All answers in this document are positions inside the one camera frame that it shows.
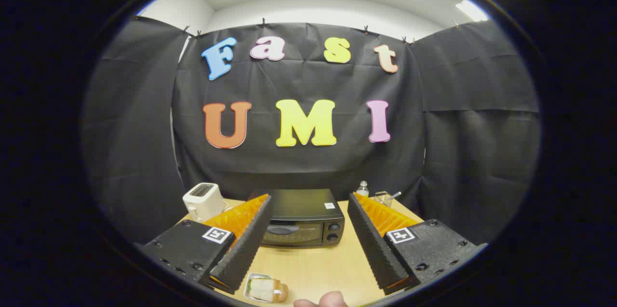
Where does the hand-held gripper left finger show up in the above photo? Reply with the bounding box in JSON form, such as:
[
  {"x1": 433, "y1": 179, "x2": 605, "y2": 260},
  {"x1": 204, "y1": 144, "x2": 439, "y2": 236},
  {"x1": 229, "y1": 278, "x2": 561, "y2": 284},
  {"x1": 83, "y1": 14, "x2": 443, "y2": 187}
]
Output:
[{"x1": 134, "y1": 194, "x2": 273, "y2": 295}]

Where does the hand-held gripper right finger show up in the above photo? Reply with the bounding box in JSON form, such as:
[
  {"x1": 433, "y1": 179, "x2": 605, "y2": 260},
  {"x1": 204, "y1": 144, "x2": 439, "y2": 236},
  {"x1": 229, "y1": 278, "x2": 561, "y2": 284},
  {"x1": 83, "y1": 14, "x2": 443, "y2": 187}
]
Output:
[{"x1": 347, "y1": 192, "x2": 488, "y2": 296}]

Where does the lettuce sandwich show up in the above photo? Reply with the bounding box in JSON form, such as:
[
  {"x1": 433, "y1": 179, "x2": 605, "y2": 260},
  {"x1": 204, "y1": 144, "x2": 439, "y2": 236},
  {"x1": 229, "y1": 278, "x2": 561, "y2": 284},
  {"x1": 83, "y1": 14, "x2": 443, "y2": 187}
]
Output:
[{"x1": 249, "y1": 277, "x2": 289, "y2": 304}]

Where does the black toaster oven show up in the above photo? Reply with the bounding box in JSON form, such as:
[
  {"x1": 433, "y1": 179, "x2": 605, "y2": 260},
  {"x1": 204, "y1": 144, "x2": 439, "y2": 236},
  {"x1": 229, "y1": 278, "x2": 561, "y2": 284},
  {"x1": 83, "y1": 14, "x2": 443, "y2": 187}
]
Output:
[{"x1": 260, "y1": 189, "x2": 346, "y2": 249}]

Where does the white pop-up toaster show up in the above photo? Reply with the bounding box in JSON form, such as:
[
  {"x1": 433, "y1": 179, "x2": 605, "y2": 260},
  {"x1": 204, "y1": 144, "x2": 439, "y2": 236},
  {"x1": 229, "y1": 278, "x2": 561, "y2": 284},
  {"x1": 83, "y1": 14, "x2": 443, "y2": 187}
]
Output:
[{"x1": 182, "y1": 182, "x2": 227, "y2": 223}]

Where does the white rectangular tray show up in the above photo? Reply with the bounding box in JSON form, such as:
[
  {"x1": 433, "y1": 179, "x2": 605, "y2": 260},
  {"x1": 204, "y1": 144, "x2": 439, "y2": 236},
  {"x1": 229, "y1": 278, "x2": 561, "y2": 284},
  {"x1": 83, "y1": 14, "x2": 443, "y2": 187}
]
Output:
[{"x1": 243, "y1": 272, "x2": 285, "y2": 304}]

